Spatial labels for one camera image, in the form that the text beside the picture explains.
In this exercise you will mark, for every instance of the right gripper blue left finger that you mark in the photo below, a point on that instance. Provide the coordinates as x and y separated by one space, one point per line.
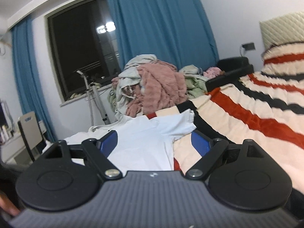
97 152

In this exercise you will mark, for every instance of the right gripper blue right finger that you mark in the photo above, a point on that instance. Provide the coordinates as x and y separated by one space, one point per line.
211 152

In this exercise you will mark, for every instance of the white t-shirt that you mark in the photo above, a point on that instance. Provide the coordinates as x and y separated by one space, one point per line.
143 144

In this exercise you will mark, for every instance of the pile of light clothes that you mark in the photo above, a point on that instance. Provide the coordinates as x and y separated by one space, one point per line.
194 80

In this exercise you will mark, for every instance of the left hand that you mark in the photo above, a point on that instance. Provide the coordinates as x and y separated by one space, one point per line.
7 206

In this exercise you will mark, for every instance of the striped fleece blanket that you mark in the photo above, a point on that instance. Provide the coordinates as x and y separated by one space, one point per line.
265 106

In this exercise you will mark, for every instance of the pink small garment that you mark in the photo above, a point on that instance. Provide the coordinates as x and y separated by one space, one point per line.
212 72

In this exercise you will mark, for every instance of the pink fluffy blanket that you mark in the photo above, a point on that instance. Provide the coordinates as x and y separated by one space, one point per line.
144 88

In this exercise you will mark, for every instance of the left blue curtain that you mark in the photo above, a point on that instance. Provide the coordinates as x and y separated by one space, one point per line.
26 75

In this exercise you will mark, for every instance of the blue curtain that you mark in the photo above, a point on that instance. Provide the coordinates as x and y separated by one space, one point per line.
176 31
26 75

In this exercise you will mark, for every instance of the black armchair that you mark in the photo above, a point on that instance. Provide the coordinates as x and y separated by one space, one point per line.
233 69

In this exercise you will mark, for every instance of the white dressing table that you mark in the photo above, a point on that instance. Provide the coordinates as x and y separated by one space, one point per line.
14 151

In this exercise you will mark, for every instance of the dark window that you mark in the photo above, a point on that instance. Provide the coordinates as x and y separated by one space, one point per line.
83 40

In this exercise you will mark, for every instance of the vanity mirror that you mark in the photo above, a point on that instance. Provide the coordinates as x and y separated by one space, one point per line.
6 118

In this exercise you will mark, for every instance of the right blue curtain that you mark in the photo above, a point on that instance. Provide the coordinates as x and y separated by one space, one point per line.
176 31

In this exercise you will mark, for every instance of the wall power socket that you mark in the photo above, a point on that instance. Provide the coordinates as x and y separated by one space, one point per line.
249 46

